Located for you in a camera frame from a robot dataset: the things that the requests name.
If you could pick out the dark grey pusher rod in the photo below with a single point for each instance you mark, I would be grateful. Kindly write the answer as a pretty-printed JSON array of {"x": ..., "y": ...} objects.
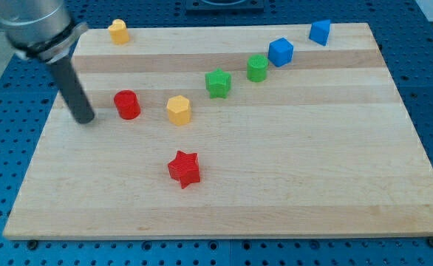
[{"x": 71, "y": 90}]

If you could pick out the red cylinder block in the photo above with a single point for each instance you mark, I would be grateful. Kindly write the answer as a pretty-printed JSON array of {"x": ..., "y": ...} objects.
[{"x": 127, "y": 104}]

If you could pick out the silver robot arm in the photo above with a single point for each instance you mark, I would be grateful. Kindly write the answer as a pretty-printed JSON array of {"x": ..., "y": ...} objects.
[{"x": 45, "y": 30}]

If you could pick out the yellow heart block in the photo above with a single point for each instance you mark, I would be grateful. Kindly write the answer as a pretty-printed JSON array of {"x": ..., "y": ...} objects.
[{"x": 118, "y": 32}]

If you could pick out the yellow hexagon block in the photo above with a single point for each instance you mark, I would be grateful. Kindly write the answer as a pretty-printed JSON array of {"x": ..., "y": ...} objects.
[{"x": 179, "y": 110}]

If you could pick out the red star block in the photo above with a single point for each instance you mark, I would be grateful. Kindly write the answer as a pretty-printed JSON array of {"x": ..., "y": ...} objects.
[{"x": 185, "y": 168}]

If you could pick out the green star block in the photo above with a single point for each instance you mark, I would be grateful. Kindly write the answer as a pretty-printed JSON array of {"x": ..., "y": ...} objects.
[{"x": 218, "y": 83}]

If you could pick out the green cylinder block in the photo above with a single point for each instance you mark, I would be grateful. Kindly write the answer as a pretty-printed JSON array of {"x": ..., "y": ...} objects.
[{"x": 257, "y": 68}]

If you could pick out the wooden board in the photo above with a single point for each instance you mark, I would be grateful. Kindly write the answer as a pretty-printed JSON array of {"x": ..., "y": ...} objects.
[{"x": 322, "y": 148}]

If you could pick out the blue cube block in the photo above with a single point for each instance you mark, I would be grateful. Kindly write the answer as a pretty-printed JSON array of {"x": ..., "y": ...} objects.
[{"x": 280, "y": 52}]

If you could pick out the blue triangle block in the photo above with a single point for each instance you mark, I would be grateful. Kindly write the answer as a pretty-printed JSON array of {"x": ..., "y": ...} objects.
[{"x": 320, "y": 31}]

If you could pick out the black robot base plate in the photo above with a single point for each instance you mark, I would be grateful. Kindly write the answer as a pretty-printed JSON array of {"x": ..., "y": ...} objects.
[{"x": 223, "y": 5}]

